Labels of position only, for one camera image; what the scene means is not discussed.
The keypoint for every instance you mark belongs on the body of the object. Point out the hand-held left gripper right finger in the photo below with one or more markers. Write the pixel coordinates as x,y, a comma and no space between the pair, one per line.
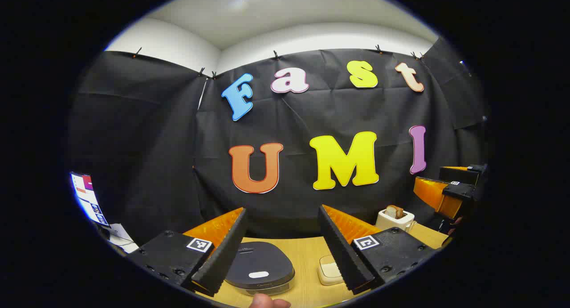
343,254

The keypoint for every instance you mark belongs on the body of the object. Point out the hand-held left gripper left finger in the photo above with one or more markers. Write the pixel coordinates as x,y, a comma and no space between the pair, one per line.
222,254

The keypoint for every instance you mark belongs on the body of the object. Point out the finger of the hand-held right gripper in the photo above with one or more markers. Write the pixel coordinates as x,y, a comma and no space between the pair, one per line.
458,191
458,174

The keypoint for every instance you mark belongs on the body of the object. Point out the dark grey rice cooker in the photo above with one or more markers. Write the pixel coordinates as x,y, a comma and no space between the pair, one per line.
262,259

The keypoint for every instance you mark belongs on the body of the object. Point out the white chopstick holder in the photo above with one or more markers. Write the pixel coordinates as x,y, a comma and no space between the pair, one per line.
385,222

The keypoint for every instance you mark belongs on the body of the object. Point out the glass rice box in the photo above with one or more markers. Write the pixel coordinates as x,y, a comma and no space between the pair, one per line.
328,269

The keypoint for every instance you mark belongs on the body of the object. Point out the white side desk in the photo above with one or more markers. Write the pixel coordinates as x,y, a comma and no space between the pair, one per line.
121,233

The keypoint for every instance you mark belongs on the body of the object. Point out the black backdrop cloth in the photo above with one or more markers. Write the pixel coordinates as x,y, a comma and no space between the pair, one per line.
156,143

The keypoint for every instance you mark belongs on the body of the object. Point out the computer monitor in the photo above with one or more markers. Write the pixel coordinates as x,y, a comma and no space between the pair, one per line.
89,199

